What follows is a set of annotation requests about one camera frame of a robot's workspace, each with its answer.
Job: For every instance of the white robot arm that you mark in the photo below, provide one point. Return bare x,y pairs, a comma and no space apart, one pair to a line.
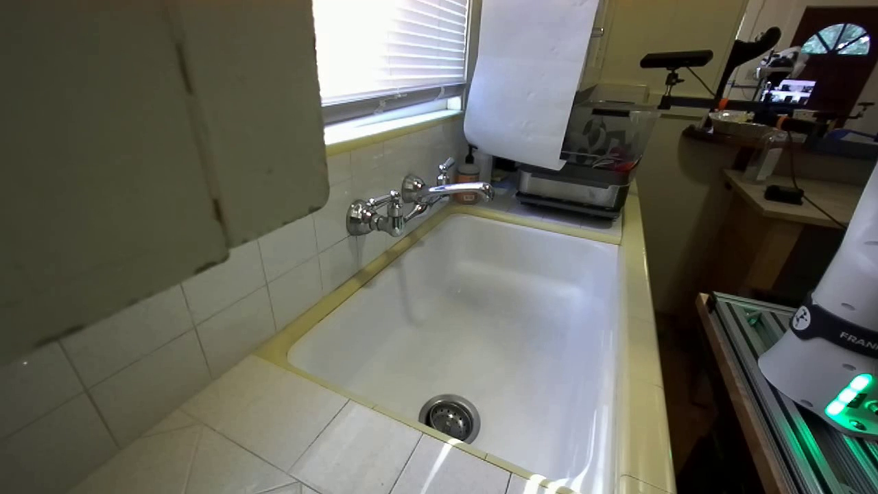
845,312

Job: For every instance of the brown soap dispenser bottle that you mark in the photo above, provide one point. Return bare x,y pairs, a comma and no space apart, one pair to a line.
468,179

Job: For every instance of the small white bottle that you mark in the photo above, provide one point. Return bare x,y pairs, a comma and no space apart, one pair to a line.
484,170

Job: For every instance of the white porcelain sink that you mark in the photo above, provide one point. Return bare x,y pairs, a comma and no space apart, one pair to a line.
495,320

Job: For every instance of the grey dish rack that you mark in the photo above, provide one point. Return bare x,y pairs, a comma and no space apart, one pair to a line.
584,190

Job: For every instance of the metal sink drain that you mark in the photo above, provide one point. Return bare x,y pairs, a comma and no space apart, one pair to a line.
448,417

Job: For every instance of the white window blind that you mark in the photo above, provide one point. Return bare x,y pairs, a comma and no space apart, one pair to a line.
387,44

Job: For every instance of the clear plastic container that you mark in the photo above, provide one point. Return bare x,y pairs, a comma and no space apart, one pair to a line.
627,125

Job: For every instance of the narrow grey cabinet door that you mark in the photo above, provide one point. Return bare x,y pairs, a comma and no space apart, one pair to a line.
260,111

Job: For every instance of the small white object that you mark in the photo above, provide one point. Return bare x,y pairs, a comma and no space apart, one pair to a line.
546,486

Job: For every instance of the wooden desk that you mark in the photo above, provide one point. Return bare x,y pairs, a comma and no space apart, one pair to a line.
778,228

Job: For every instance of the small black device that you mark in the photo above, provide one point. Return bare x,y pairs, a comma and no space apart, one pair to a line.
783,194

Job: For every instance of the large grey cabinet door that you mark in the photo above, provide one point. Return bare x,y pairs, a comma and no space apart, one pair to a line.
90,166

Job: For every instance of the lit laptop screen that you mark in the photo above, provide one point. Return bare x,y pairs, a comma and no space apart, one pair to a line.
790,91

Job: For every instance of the dark door with arched window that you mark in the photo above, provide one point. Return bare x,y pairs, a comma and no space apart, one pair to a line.
841,63

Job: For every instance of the chrome wall faucet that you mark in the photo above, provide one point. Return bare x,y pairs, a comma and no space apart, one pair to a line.
400,198

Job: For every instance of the black camera bar on stand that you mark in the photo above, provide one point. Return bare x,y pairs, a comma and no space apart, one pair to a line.
675,58

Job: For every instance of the metal frame robot table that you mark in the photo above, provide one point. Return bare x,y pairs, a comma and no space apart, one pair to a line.
778,401

